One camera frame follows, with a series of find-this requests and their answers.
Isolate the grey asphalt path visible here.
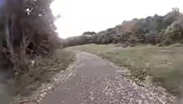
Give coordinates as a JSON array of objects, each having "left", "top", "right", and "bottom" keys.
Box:
[{"left": 0, "top": 40, "right": 174, "bottom": 104}]

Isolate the row of trees and bushes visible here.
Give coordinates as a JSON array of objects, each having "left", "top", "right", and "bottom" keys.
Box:
[{"left": 0, "top": 0, "right": 183, "bottom": 79}]

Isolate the mown grass field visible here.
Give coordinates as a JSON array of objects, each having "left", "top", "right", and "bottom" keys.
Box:
[{"left": 68, "top": 32, "right": 183, "bottom": 104}]

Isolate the grass verge with weeds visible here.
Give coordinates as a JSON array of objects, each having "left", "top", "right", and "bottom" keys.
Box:
[{"left": 0, "top": 46, "right": 84, "bottom": 104}]

